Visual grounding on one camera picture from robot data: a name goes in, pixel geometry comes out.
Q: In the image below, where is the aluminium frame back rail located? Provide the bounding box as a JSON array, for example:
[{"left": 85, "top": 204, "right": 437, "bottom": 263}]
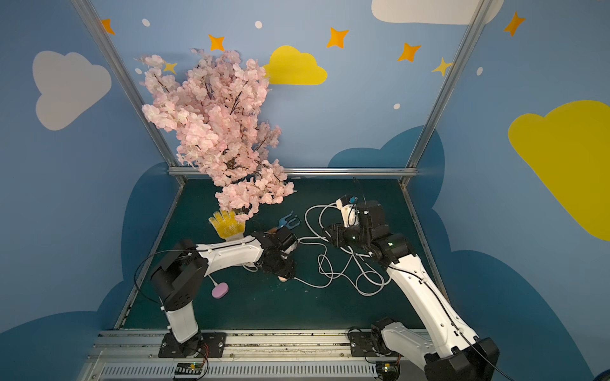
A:
[{"left": 168, "top": 167, "right": 418, "bottom": 178}]

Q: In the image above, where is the white power strip cord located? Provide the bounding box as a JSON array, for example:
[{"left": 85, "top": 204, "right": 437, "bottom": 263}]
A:
[{"left": 295, "top": 202, "right": 392, "bottom": 297}]

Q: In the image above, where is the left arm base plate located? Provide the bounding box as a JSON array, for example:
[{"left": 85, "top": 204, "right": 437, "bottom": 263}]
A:
[{"left": 158, "top": 331, "right": 227, "bottom": 359}]

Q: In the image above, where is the aluminium frame post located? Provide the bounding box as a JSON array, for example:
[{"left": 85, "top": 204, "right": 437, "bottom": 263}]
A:
[
  {"left": 71, "top": 0, "right": 178, "bottom": 169},
  {"left": 400, "top": 0, "right": 503, "bottom": 191}
]

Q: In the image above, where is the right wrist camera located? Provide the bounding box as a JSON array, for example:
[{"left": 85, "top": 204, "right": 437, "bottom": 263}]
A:
[{"left": 336, "top": 195, "right": 359, "bottom": 228}]

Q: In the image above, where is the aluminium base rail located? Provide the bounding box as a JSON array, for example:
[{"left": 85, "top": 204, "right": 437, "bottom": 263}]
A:
[{"left": 78, "top": 328, "right": 492, "bottom": 381}]

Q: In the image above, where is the aluminium frame post left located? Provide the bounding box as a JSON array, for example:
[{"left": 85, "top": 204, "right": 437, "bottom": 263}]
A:
[{"left": 71, "top": 0, "right": 178, "bottom": 169}]

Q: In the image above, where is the pink charger with white cable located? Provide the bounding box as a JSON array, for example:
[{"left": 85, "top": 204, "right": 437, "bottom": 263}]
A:
[{"left": 294, "top": 241, "right": 390, "bottom": 298}]

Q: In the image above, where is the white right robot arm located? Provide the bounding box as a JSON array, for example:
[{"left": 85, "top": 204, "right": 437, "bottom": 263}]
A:
[{"left": 324, "top": 196, "right": 500, "bottom": 380}]

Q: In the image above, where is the blue garden hand fork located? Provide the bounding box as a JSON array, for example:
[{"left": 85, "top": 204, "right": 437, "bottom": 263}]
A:
[{"left": 268, "top": 211, "right": 301, "bottom": 233}]

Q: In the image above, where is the yellow white work glove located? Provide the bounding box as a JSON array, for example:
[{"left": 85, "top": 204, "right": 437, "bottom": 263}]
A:
[{"left": 208, "top": 211, "right": 246, "bottom": 241}]

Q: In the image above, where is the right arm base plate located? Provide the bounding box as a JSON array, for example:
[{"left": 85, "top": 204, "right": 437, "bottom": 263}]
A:
[{"left": 346, "top": 329, "right": 416, "bottom": 358}]

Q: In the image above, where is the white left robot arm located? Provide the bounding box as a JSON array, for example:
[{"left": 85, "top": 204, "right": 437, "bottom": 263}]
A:
[{"left": 150, "top": 227, "right": 298, "bottom": 344}]

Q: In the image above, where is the aluminium frame post right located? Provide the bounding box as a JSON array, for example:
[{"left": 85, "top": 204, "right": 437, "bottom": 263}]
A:
[{"left": 400, "top": 0, "right": 503, "bottom": 191}]

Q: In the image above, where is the purple earbud case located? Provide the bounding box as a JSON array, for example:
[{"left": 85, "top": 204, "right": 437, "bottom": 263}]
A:
[{"left": 211, "top": 282, "right": 229, "bottom": 299}]

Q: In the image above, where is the pink cherry blossom tree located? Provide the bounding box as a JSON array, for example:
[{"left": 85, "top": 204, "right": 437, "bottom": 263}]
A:
[{"left": 141, "top": 50, "right": 295, "bottom": 222}]

